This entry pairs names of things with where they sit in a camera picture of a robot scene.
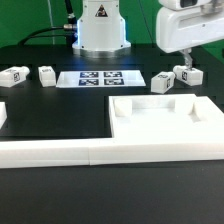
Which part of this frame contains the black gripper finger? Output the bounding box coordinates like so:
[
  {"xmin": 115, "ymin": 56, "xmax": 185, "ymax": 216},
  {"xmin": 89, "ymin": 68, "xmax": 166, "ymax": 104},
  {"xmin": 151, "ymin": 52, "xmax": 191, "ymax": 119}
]
[{"xmin": 182, "ymin": 49, "xmax": 193, "ymax": 70}]

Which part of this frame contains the white square tabletop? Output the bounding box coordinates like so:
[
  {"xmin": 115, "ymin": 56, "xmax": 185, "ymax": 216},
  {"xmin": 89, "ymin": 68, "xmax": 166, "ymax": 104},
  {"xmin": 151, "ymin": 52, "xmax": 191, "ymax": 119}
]
[{"xmin": 109, "ymin": 94, "xmax": 224, "ymax": 142}]

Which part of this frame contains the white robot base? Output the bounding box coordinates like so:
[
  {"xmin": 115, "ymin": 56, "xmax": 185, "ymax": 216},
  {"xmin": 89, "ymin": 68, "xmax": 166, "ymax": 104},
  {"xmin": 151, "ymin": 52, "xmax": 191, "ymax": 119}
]
[{"xmin": 72, "ymin": 0, "xmax": 131, "ymax": 58}]

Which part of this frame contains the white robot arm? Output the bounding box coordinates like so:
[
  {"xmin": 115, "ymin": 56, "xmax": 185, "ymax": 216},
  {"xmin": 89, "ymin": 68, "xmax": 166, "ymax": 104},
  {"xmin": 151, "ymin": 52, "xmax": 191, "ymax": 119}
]
[{"xmin": 156, "ymin": 0, "xmax": 224, "ymax": 70}]

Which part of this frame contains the white sheet with tag markers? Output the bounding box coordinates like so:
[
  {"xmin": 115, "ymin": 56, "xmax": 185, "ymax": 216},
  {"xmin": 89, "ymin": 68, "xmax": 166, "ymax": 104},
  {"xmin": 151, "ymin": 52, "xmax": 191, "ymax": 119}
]
[{"xmin": 56, "ymin": 70, "xmax": 145, "ymax": 88}]

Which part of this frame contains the white front fence bar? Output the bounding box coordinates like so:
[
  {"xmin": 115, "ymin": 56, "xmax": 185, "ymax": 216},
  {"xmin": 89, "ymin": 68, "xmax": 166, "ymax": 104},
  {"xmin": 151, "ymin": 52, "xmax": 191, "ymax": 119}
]
[{"xmin": 0, "ymin": 138, "xmax": 224, "ymax": 169}]

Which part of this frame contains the white fence bar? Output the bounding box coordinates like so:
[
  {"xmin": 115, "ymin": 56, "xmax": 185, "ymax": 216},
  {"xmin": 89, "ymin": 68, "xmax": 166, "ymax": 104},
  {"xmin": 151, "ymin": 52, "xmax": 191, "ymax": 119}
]
[
  {"xmin": 0, "ymin": 102, "xmax": 7, "ymax": 129},
  {"xmin": 0, "ymin": 138, "xmax": 224, "ymax": 169}
]

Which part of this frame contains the white left fence bar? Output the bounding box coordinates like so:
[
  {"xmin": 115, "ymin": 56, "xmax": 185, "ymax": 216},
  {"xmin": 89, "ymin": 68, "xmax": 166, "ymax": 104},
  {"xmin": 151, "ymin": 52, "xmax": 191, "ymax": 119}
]
[{"xmin": 0, "ymin": 102, "xmax": 7, "ymax": 129}]

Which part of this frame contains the black cable at base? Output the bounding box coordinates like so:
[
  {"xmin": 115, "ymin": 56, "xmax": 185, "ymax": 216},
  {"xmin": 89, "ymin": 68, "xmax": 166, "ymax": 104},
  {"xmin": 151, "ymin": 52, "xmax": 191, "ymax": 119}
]
[{"xmin": 17, "ymin": 0, "xmax": 78, "ymax": 46}]

